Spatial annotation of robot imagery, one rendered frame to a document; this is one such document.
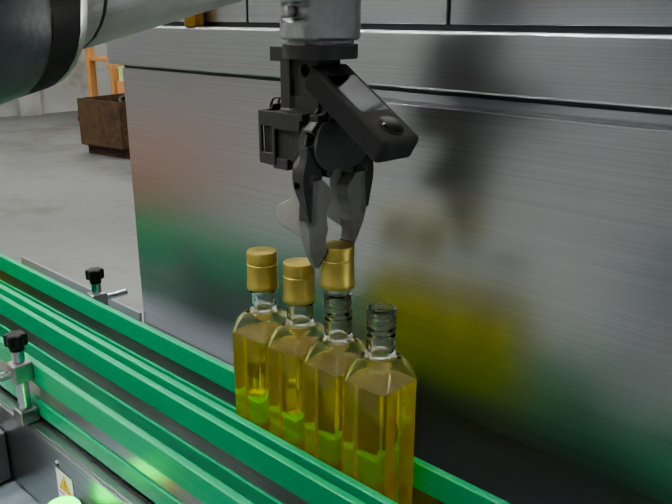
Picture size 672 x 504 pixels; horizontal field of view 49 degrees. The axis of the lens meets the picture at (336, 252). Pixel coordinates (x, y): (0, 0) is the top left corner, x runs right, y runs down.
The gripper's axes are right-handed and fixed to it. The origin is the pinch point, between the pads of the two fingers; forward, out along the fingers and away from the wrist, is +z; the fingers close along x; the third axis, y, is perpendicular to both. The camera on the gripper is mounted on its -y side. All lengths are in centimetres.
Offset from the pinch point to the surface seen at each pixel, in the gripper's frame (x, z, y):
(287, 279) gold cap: 1.6, 3.9, 5.5
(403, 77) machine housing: -12.7, -16.2, 2.1
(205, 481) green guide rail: 13.8, 22.2, 5.0
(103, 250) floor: -170, 119, 361
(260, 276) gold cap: 1.3, 4.8, 10.2
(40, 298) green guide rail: -3, 27, 78
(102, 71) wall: -557, 63, 1026
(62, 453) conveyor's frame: 15.5, 30.9, 33.5
